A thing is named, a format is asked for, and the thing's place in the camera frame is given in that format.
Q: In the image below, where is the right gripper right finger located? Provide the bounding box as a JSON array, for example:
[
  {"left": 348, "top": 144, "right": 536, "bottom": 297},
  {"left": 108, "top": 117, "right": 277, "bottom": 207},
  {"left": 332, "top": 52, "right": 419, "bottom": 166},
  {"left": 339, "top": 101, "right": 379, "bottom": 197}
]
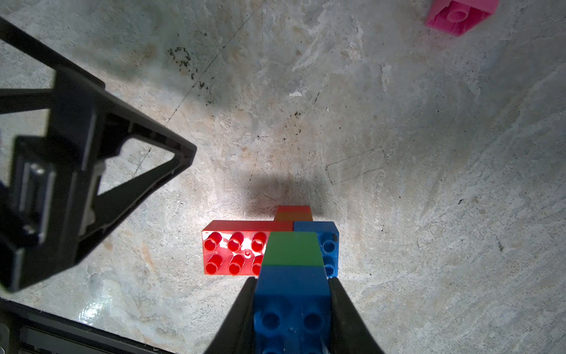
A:
[{"left": 328, "top": 277, "right": 385, "bottom": 354}]

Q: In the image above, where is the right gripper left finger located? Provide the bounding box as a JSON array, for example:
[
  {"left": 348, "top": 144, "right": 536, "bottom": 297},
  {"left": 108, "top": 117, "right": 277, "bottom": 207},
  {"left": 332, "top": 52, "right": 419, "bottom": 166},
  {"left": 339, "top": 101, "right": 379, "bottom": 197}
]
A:
[{"left": 205, "top": 277, "right": 257, "bottom": 354}]

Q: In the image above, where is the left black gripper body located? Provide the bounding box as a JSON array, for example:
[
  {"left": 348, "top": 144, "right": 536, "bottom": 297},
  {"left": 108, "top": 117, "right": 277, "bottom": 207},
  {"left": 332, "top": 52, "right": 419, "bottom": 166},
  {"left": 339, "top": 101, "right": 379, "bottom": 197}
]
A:
[{"left": 1, "top": 69, "right": 104, "bottom": 292}]

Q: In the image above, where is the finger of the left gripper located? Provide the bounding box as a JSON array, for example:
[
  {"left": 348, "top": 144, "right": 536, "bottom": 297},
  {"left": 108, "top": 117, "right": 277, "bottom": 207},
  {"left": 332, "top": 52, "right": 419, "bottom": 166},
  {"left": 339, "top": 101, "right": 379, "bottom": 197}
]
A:
[
  {"left": 0, "top": 17, "right": 107, "bottom": 116},
  {"left": 75, "top": 114, "right": 197, "bottom": 264}
]

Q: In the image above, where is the blue lego brick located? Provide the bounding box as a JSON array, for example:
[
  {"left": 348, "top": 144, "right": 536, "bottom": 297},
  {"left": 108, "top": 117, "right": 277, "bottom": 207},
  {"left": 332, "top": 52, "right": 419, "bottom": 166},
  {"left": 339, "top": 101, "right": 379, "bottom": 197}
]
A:
[
  {"left": 293, "top": 221, "right": 340, "bottom": 278},
  {"left": 254, "top": 265, "right": 331, "bottom": 353}
]

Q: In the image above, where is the red long lego brick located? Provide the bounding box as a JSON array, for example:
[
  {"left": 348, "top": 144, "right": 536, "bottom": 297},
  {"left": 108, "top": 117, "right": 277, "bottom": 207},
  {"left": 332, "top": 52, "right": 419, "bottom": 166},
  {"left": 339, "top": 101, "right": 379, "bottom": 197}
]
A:
[{"left": 202, "top": 220, "right": 293, "bottom": 277}]

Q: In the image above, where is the blue lego brick back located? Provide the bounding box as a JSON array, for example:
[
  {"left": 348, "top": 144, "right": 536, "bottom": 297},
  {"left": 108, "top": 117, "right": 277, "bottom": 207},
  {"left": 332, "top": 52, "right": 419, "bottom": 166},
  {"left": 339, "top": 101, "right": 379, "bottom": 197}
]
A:
[{"left": 293, "top": 221, "right": 340, "bottom": 278}]

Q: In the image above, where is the orange lego brick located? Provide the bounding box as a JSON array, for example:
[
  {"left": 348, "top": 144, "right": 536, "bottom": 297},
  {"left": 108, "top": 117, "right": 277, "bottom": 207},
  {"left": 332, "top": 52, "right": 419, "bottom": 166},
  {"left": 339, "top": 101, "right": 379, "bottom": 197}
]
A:
[{"left": 274, "top": 206, "right": 313, "bottom": 222}]

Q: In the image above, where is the pink lego brick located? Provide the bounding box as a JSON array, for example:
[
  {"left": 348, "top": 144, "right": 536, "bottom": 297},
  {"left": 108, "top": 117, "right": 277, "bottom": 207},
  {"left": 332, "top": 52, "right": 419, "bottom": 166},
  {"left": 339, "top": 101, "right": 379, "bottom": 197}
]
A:
[{"left": 425, "top": 0, "right": 499, "bottom": 36}]

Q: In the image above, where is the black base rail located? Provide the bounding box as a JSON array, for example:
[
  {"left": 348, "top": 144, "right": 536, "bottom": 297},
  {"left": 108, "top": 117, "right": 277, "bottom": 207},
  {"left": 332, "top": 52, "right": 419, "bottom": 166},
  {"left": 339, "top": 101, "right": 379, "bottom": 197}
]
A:
[{"left": 1, "top": 298, "right": 166, "bottom": 353}]

